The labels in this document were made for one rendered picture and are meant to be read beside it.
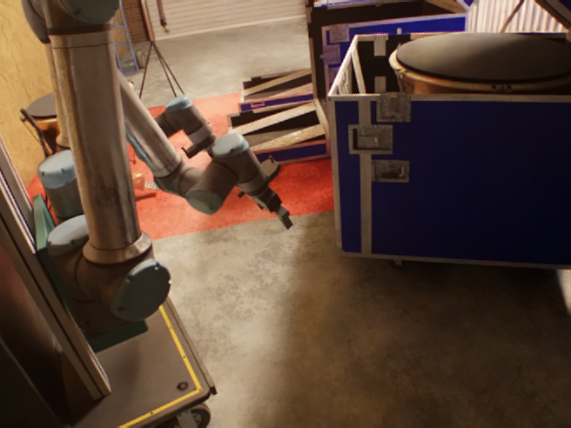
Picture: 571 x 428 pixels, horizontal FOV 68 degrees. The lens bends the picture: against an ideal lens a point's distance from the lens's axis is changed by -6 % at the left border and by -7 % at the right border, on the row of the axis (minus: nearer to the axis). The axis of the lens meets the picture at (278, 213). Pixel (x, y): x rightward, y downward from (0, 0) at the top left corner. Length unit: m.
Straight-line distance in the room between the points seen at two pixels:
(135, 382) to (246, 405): 0.47
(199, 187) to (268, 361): 1.03
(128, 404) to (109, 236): 0.77
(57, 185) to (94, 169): 0.66
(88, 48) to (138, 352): 1.16
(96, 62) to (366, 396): 1.49
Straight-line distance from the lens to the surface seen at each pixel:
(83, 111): 0.88
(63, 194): 1.57
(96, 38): 0.87
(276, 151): 3.30
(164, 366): 1.65
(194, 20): 9.00
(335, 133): 1.83
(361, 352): 1.97
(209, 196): 1.13
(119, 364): 1.72
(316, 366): 1.93
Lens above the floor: 1.54
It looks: 33 degrees down
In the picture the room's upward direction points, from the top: 8 degrees counter-clockwise
